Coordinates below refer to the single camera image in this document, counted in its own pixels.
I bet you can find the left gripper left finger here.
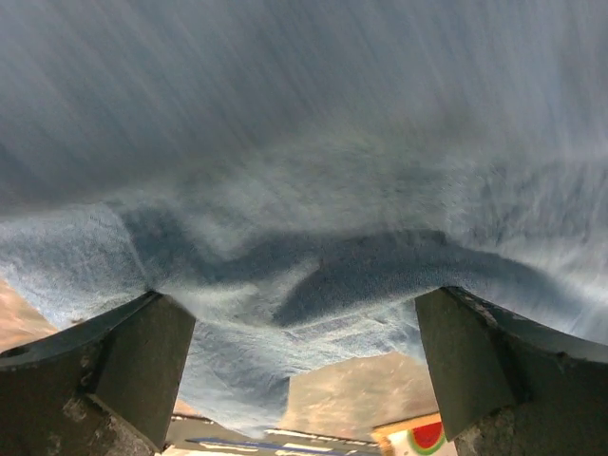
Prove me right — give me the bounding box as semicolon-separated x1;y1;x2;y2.
1;293;195;455

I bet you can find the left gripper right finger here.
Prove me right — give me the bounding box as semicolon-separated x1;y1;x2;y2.
415;288;607;456

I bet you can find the blue cloth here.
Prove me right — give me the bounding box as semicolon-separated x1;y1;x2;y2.
1;1;607;436

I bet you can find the burlap watermelon canvas bag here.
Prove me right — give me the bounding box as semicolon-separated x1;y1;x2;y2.
371;412;457;456

